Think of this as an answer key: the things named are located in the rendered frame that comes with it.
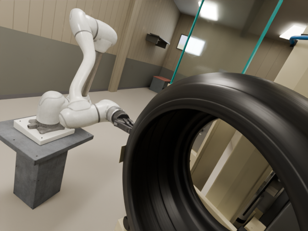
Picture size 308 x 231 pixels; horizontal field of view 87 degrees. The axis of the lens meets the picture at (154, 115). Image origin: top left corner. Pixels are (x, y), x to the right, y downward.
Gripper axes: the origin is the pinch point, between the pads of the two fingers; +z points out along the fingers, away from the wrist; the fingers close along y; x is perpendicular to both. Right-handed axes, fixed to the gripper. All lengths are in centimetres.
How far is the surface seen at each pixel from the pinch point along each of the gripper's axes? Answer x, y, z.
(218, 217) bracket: 23.8, 25.2, 30.3
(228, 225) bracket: 23.7, 25.5, 34.3
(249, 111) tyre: -22.3, -12.2, 38.6
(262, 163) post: -4.3, 27.5, 35.6
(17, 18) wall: -53, -41, -291
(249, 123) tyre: -20.6, -12.4, 39.4
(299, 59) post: -40, 27, 33
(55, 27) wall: -62, 10, -320
